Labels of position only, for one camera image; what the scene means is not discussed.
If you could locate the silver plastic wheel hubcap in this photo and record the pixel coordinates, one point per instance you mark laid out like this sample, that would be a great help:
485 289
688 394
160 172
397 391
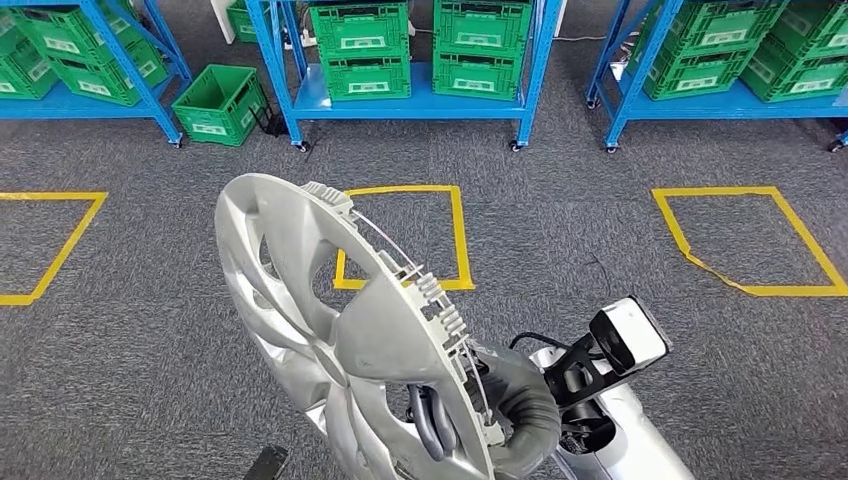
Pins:
391 331

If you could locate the blue steel shelving rack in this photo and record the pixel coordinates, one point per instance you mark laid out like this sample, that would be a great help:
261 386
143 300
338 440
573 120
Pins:
411 106
40 106
715 109

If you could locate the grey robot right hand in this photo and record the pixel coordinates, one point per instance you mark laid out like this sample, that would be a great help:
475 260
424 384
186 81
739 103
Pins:
430 424

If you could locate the white power strip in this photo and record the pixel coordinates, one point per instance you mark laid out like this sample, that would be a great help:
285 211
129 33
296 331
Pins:
299 38

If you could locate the yellow floor tape square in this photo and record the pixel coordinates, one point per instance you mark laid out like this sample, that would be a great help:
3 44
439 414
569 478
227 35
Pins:
795 291
53 196

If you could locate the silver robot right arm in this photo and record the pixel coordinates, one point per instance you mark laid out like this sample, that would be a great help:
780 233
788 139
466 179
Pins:
629 444

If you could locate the white cabinet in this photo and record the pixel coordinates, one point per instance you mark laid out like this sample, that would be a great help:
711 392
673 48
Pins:
222 16

